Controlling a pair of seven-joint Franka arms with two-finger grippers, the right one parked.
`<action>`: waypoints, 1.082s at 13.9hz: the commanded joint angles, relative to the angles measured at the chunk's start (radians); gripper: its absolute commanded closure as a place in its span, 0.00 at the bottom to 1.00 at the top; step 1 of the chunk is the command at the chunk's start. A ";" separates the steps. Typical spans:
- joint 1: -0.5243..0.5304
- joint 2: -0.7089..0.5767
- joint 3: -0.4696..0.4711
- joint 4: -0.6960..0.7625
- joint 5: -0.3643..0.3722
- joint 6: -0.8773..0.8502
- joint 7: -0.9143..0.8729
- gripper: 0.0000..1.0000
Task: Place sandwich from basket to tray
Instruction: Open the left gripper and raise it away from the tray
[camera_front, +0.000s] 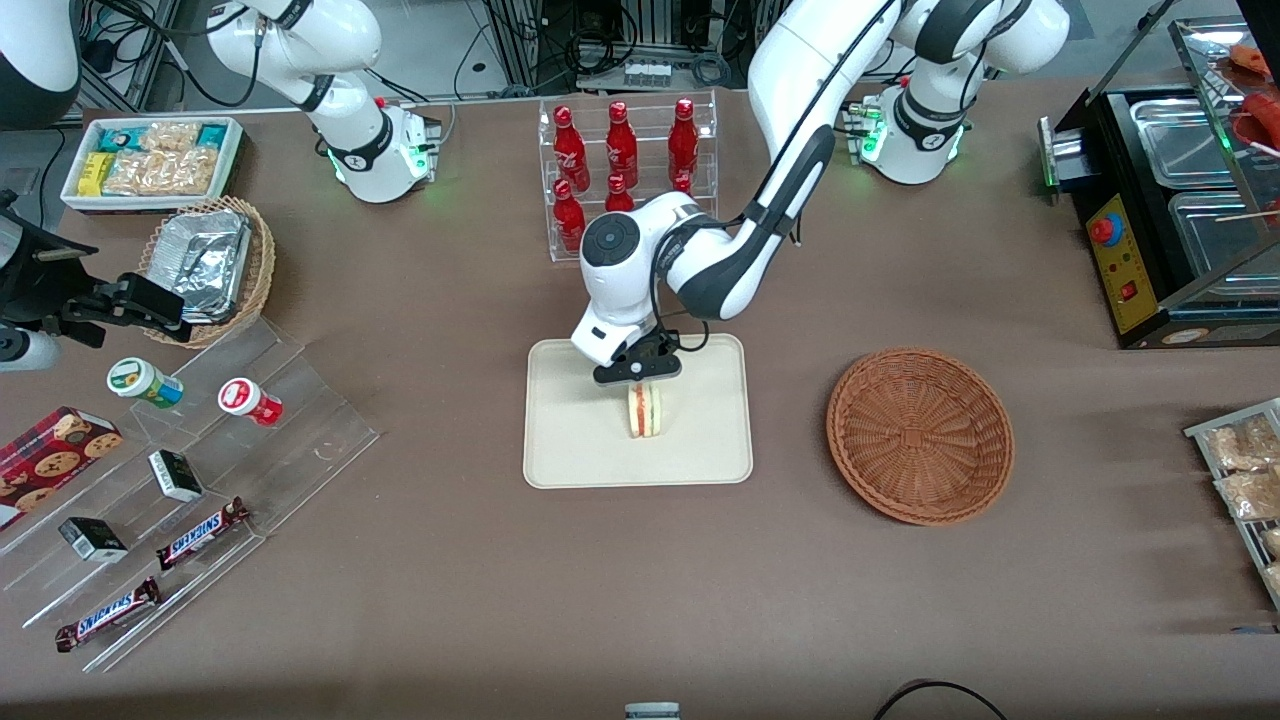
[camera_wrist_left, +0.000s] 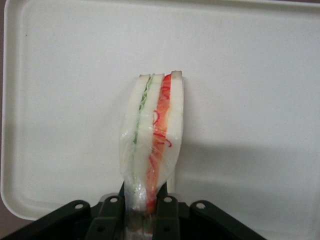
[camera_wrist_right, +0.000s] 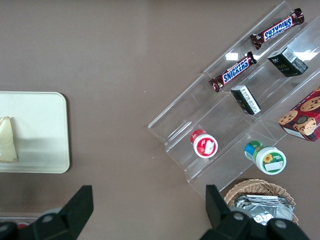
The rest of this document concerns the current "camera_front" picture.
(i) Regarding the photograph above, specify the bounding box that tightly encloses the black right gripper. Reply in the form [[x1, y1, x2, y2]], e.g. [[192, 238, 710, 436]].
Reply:
[[0, 192, 194, 349]]

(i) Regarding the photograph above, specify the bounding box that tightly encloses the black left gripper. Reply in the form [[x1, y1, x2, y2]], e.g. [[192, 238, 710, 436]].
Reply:
[[593, 330, 684, 388]]

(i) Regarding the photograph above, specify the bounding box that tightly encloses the triangular sandwich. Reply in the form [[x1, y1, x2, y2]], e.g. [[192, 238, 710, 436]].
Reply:
[[627, 380, 665, 440]]

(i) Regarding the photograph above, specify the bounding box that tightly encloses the cream rectangular tray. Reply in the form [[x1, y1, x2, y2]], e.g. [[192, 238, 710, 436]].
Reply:
[[523, 333, 754, 490]]

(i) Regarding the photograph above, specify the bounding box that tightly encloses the light wicker basket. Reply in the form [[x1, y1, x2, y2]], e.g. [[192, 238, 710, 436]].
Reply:
[[138, 195, 277, 349]]

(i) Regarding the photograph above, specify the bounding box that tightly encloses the round brown wicker basket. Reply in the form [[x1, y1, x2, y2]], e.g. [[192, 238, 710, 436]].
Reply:
[[826, 346, 1015, 527]]

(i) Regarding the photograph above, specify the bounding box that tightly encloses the tray of wrapped pastries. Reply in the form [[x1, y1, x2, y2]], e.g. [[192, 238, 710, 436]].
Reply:
[[1184, 397, 1280, 611]]

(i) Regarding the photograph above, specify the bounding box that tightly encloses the green lid cup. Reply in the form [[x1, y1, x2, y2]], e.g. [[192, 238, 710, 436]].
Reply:
[[107, 357, 185, 410]]

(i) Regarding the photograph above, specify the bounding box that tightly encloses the aluminium foil container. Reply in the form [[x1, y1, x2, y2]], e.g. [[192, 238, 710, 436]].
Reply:
[[163, 208, 252, 324]]

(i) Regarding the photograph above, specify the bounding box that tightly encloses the red lid cup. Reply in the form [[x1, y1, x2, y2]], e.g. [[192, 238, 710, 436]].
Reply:
[[218, 377, 284, 427]]

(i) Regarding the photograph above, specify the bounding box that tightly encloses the clear rice cracker bag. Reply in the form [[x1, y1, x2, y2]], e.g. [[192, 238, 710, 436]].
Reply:
[[104, 148, 218, 197]]

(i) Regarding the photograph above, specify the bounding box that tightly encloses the red tartan cookie box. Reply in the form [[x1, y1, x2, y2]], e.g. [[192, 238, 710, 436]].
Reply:
[[0, 406, 124, 532]]

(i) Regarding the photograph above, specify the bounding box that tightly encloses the small black box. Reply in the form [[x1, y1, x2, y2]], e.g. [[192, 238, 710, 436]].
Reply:
[[58, 517, 129, 563], [148, 450, 204, 503]]

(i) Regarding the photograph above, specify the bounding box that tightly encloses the white snack box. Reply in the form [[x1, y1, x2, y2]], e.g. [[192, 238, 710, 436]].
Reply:
[[60, 115, 246, 216]]

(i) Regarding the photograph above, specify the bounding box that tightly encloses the clear acrylic bottle rack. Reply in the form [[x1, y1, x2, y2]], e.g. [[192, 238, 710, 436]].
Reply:
[[538, 90, 719, 264]]

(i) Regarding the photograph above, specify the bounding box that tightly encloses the clear acrylic stepped shelf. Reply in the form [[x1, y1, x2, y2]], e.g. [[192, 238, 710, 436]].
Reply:
[[0, 315, 382, 674]]

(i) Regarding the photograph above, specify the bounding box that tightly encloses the Snickers bar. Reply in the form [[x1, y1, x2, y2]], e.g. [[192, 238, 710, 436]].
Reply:
[[55, 577, 162, 653], [155, 497, 251, 572]]

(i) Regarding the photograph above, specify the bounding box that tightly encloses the black food warmer machine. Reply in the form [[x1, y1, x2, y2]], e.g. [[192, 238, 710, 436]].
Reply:
[[1038, 0, 1280, 351]]

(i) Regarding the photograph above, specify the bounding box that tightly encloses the steel warmer pan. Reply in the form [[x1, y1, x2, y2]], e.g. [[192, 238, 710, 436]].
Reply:
[[1168, 190, 1280, 277], [1130, 96, 1241, 189]]

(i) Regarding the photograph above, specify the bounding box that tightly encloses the clear snack bag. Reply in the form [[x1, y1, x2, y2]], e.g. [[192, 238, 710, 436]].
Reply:
[[1214, 470, 1280, 522], [1204, 415, 1280, 472]]

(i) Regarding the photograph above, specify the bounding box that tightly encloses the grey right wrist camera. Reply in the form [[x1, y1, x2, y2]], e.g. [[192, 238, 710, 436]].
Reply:
[[0, 328, 62, 373]]

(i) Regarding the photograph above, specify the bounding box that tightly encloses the black cable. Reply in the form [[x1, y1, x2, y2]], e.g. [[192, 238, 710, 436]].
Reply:
[[872, 679, 1011, 720]]

